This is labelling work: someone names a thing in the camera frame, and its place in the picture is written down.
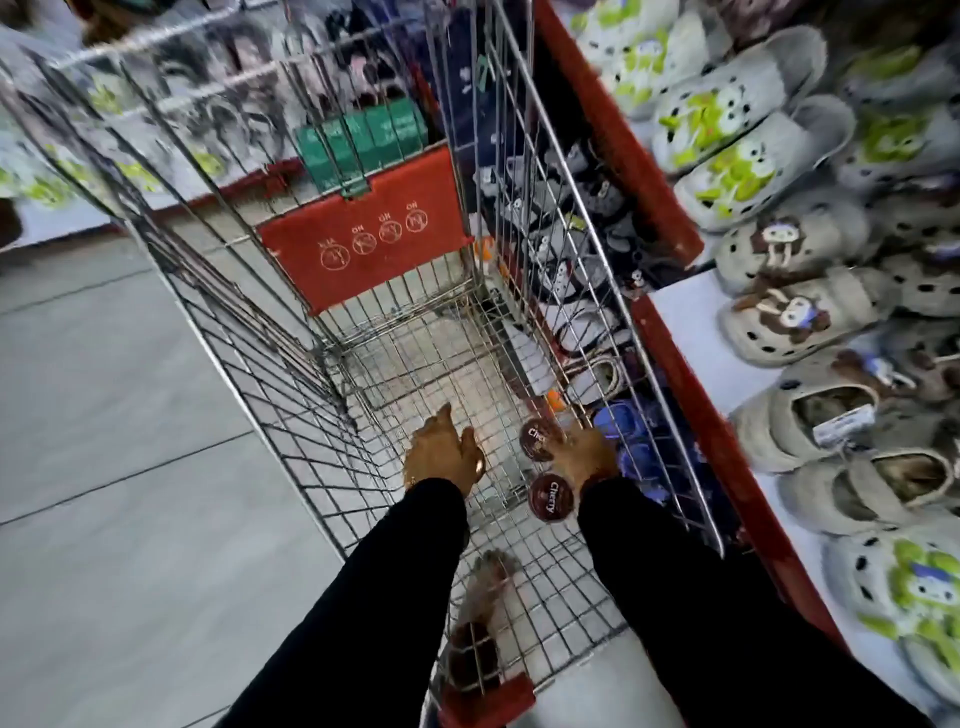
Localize person's left hand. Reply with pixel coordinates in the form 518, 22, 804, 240
402, 403, 487, 498

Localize person's right hand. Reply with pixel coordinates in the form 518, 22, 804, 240
543, 423, 622, 496

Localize dark red polish tin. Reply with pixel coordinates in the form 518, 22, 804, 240
518, 417, 564, 463
527, 471, 577, 524

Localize silver wire shopping cart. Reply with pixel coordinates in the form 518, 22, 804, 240
0, 0, 725, 728

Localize person's right forearm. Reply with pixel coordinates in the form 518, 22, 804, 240
577, 473, 931, 728

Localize person's left forearm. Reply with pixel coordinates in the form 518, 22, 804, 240
217, 478, 472, 728

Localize person's left foot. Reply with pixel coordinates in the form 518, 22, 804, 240
449, 549, 524, 691

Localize red-edged clog shelf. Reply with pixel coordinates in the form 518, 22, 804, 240
532, 0, 706, 268
629, 269, 960, 728

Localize red-edged aisle shelf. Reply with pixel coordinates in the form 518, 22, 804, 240
0, 161, 301, 256

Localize blue clog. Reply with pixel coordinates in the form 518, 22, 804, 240
592, 401, 640, 444
618, 442, 673, 504

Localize beige fur-lined clog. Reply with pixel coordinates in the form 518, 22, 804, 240
731, 359, 883, 475
776, 442, 960, 538

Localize row of brown-print beige clogs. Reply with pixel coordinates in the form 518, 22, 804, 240
712, 187, 960, 406

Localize green cardboard boxes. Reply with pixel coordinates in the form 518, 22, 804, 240
296, 97, 429, 198

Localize single green-print clog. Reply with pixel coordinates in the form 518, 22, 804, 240
821, 517, 960, 706

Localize rack of printed clogs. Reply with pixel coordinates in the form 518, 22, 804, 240
0, 0, 421, 211

